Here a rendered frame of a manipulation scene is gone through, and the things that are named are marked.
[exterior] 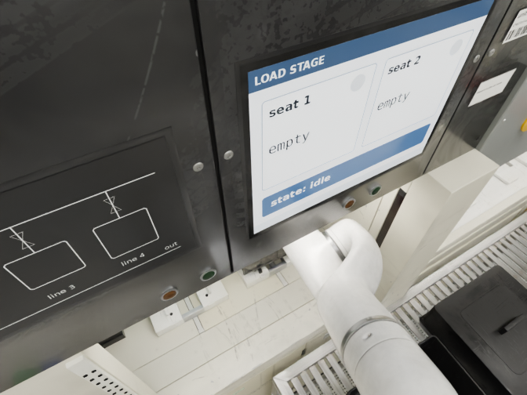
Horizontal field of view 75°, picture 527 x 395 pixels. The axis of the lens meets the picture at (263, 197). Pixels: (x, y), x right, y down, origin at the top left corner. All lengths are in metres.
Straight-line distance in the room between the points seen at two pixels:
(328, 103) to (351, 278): 0.31
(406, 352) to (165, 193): 0.31
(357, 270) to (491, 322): 0.67
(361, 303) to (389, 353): 0.09
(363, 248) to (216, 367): 0.54
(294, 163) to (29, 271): 0.25
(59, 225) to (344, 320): 0.36
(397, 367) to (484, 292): 0.83
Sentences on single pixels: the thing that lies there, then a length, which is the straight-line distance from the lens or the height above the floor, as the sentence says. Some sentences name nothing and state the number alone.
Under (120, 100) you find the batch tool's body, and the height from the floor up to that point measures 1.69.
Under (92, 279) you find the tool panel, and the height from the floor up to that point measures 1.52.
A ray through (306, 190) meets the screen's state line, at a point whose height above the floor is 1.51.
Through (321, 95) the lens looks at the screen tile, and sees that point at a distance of 0.32.
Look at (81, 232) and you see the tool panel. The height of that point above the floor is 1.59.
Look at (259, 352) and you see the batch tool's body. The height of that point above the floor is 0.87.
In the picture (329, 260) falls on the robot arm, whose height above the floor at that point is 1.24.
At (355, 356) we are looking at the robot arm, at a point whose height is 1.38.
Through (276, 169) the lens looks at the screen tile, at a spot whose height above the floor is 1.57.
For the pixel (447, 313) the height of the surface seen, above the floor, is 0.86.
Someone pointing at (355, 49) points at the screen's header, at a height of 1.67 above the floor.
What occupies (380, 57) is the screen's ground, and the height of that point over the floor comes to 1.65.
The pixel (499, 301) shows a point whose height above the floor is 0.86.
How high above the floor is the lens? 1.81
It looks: 50 degrees down
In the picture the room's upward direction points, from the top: straight up
